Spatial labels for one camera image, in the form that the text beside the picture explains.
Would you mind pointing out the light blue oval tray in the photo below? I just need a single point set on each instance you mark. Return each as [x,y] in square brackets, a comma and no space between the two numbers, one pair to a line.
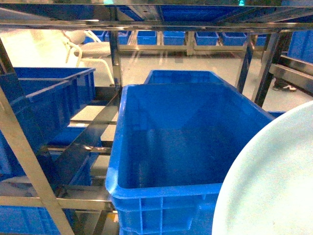
[269,187]

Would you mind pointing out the blue bin rack middle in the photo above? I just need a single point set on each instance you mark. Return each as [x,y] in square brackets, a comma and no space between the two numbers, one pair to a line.
[173,146]

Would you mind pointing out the blue bin rack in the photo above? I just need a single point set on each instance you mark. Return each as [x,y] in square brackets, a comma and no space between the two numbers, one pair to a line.
[45,99]
[173,146]

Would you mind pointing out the white round stool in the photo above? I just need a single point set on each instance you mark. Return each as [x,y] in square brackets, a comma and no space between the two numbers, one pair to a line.
[87,48]

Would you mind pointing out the blue bin left rack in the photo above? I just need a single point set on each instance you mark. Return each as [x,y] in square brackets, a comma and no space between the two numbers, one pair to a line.
[45,99]

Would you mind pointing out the steel flow rack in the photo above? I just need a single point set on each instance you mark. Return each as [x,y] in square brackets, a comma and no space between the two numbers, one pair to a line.
[76,180]

